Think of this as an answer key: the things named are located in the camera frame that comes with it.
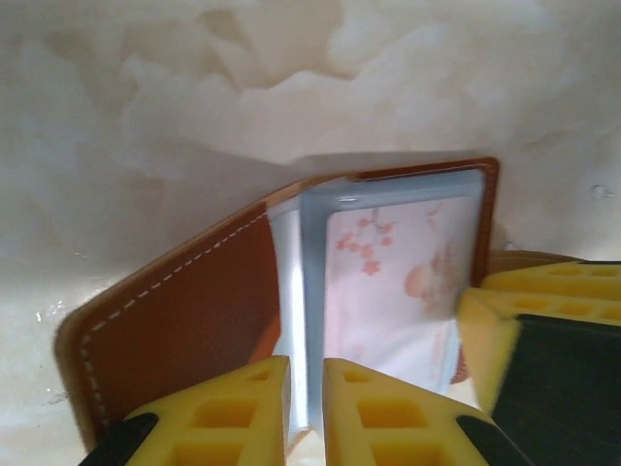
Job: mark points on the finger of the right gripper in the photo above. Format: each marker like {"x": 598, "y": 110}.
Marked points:
{"x": 558, "y": 388}
{"x": 572, "y": 291}

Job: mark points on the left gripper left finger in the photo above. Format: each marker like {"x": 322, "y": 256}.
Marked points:
{"x": 218, "y": 422}

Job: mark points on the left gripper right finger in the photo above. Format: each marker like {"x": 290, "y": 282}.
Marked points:
{"x": 388, "y": 427}

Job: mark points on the brown leather card holder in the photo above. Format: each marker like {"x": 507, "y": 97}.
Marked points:
{"x": 194, "y": 315}

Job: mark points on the pink blossom print card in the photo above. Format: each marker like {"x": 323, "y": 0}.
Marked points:
{"x": 388, "y": 272}

